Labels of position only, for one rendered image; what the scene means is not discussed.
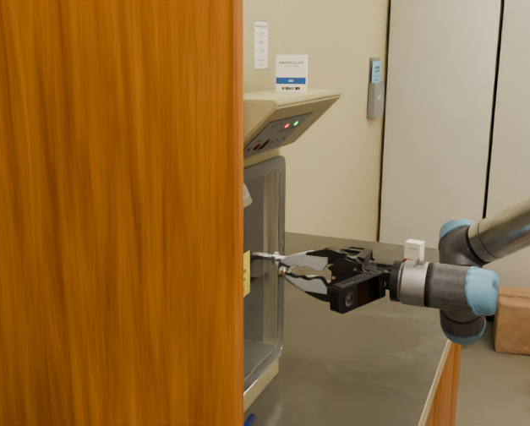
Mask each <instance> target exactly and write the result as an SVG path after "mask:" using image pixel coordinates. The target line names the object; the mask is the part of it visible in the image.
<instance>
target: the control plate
mask: <svg viewBox="0 0 530 426"><path fill-rule="evenodd" d="M312 113H313V112H309V113H305V114H302V115H297V116H294V117H287V118H283V119H280V120H276V121H272V122H269V123H268V124H267V125H266V126H265V127H264V128H263V129H262V130H261V131H260V132H259V134H258V135H257V136H256V137H255V138H254V139H253V140H252V141H251V142H250V143H249V144H248V145H247V146H246V147H245V148H244V149H243V158H245V157H248V156H252V155H255V154H258V153H260V152H263V151H266V150H270V149H273V148H276V147H278V146H280V145H281V144H282V143H283V142H284V141H285V140H286V139H287V138H288V137H289V136H290V135H291V134H292V133H293V132H294V131H295V130H296V129H297V128H298V127H299V126H300V125H301V124H302V123H303V122H304V121H305V120H306V119H307V118H308V117H309V116H310V115H311V114H312ZM295 122H298V123H297V124H296V125H294V126H293V124H295ZM288 123H289V125H288V126H287V127H286V128H284V127H285V126H286V125H287V124H288ZM284 136H286V137H285V140H281V139H282V138H283V137H284ZM279 138H280V142H278V141H276V140H277V139H279ZM268 139H272V140H273V139H274V141H275V143H274V144H272V143H270V142H271V141H272V140H271V141H270V142H269V143H268V144H267V145H266V146H265V147H264V148H263V149H261V150H259V149H258V150H254V147H255V146H256V145H258V144H261V146H262V145H263V144H264V143H265V142H266V141H267V140H268ZM261 146H260V147H261ZM249 147H252V148H251V149H250V150H249V151H246V150H247V149H248V148H249Z"/></svg>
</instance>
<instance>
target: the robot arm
mask: <svg viewBox="0 0 530 426"><path fill-rule="evenodd" d="M529 246H530V196H529V197H527V198H525V199H523V200H521V201H519V202H517V203H515V204H514V205H511V206H509V207H507V208H505V209H503V210H500V211H498V212H496V213H494V214H493V215H491V216H488V217H486V218H484V219H483V220H481V221H478V222H476V223H475V222H474V221H471V220H468V219H458V220H457V221H454V220H451V221H448V222H447V223H445V224H444V225H443V226H442V227H441V229H440V240H439V244H438V250H439V252H440V262H439V263H433V262H423V259H422V258H418V259H417V260H409V259H407V260H406V261H404V260H403V259H395V261H394V263H388V262H381V261H374V258H373V249H372V248H360V247H352V246H344V247H343V248H342V249H339V250H338V249H337V248H321V249H318V250H309V251H306V252H302V253H297V254H292V255H289V256H287V257H286V258H285V259H282V260H281V264H283V265H286V266H292V265H296V266H298V267H305V266H308V267H310V268H312V269H313V270H317V271H322V270H323V269H324V268H325V267H326V266H327V265H329V264H333V265H330V266H329V267H328V269H329V270H330V271H331V281H328V280H326V279H325V278H324V277H323V276H315V275H308V276H305V275H300V276H298V275H295V274H293V273H290V274H289V275H288V276H286V277H285V278H284V279H285V280H286V281H288V282H289V283H291V284H292V285H294V286H295V287H296V288H298V289H300V290H302V291H304V292H305V293H307V294H308V295H310V296H312V297H314V298H317V299H319V300H321V301H324V302H328V303H330V310H332V311H335V312H337V313H339V314H345V313H347V312H349V311H351V310H354V309H357V308H359V307H361V306H364V305H365V304H368V303H371V302H373V301H375V300H377V299H380V298H383V297H384V296H385V290H390V291H389V292H390V300H391V301H395V302H400V301H401V303H402V304H406V305H412V306H419V307H427V308H433V309H439V310H440V326H441V328H442V330H443V332H444V334H445V336H446V337H447V338H448V339H449V340H450V341H452V342H455V343H456V344H460V345H468V344H472V343H474V342H476V341H477V340H478V339H479V338H480V337H481V336H482V334H483V333H484V328H485V326H486V319H485V315H486V316H491V315H493V314H494V313H495V311H496V307H497V300H498V292H499V282H500V278H499V275H498V273H497V272H496V271H494V270H486V269H483V265H486V264H488V263H491V262H493V261H496V260H498V259H501V258H503V257H506V256H507V255H509V254H513V253H515V252H517V251H519V250H522V249H524V248H527V247H529ZM353 249H362V250H363V251H360V250H353Z"/></svg>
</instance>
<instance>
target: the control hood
mask: <svg viewBox="0 0 530 426"><path fill-rule="evenodd" d="M341 94H342V91H341V90H312V89H307V92H306V93H288V92H276V90H262V91H255V92H248V93H243V148H245V147H246V146H247V145H248V144H249V143H250V142H251V141H252V140H253V139H254V138H255V137H256V136H257V135H258V134H259V132H260V131H261V130H262V129H263V128H264V127H265V126H266V125H267V124H268V123H269V122H272V121H276V120H280V119H283V118H287V117H294V116H297V115H302V114H305V113H309V112H313V113H312V114H311V115H310V116H309V117H308V118H307V119H306V120H305V121H304V122H303V123H302V124H301V125H300V126H299V127H298V128H297V129H296V130H295V131H294V132H293V133H292V134H291V135H290V136H289V137H288V138H287V139H286V140H285V141H284V142H283V143H282V144H281V145H280V146H278V147H276V148H273V149H270V150H274V149H277V148H280V147H282V146H285V145H290V144H291V143H294V142H295V141H296V140H297V139H298V138H299V137H300V136H301V135H302V134H304V133H305V132H306V131H307V130H308V129H309V128H310V127H311V126H312V125H313V124H314V123H315V122H316V121H317V120H318V119H319V118H320V117H321V116H322V115H323V114H324V113H325V112H326V111H327V110H328V109H329V108H330V107H331V106H332V105H333V104H334V103H335V102H336V101H337V100H338V99H339V98H340V97H341ZM270 150H266V151H263V152H260V153H258V154H255V155H252V156H257V155H259V154H262V153H265V152H267V151H270ZM252 156H248V157H245V158H243V159H244V160H245V159H248V158H250V157H252Z"/></svg>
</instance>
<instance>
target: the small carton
mask: <svg viewBox="0 0 530 426"><path fill-rule="evenodd" d="M307 81H308V55H276V92H288V93H306V92H307Z"/></svg>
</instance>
